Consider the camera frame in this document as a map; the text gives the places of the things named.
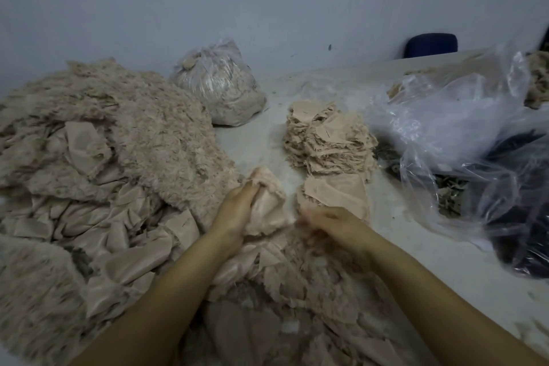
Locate person's left hand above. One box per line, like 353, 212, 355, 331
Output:
206, 178, 262, 255

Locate person's right hand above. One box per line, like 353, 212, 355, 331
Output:
297, 202, 383, 266

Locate beige scrap strips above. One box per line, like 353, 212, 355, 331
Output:
180, 228, 430, 366

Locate stack of sorted beige pieces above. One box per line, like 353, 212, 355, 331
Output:
284, 101, 340, 167

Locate large pile beige fabric scraps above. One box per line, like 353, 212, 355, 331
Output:
0, 58, 245, 366

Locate person's right forearm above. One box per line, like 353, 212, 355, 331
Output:
362, 237, 549, 366

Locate person's left forearm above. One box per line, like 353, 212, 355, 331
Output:
69, 228, 243, 366

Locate beige fur pile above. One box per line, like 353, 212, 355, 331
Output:
523, 50, 549, 110

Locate clear bag of beige scraps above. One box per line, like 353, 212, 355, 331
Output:
172, 39, 269, 128

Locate large clear plastic bag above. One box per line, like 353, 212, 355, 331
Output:
367, 42, 549, 277

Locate blue chair back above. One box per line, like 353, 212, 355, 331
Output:
403, 32, 460, 59

